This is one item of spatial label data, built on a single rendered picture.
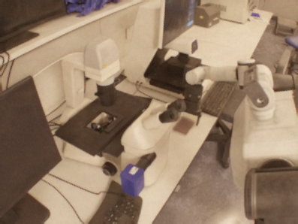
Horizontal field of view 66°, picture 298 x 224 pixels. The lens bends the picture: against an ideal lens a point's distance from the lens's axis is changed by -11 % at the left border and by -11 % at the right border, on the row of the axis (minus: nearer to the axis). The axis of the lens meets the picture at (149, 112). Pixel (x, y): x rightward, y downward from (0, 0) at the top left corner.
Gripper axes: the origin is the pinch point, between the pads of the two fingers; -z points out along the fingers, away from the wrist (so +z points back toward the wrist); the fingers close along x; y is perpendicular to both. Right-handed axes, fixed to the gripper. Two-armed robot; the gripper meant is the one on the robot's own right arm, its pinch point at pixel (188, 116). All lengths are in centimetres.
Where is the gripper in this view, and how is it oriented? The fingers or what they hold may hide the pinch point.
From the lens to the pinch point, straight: 133.2
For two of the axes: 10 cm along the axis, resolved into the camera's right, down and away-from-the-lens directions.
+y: -5.0, 3.5, -7.9
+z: 1.1, -8.8, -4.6
